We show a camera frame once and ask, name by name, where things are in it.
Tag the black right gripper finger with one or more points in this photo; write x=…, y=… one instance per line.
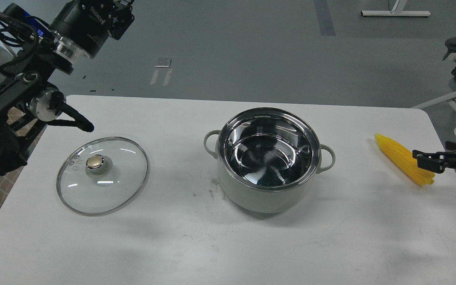
x=438, y=155
x=436, y=165

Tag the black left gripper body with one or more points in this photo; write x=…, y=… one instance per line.
x=83, y=26

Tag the glass pot lid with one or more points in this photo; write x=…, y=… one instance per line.
x=102, y=176

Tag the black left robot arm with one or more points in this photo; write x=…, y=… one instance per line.
x=30, y=51

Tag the yellow toy corn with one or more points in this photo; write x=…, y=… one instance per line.
x=403, y=159

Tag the pale green steel pot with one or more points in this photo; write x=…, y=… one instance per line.
x=267, y=159

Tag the white desk leg base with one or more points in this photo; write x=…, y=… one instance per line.
x=397, y=10

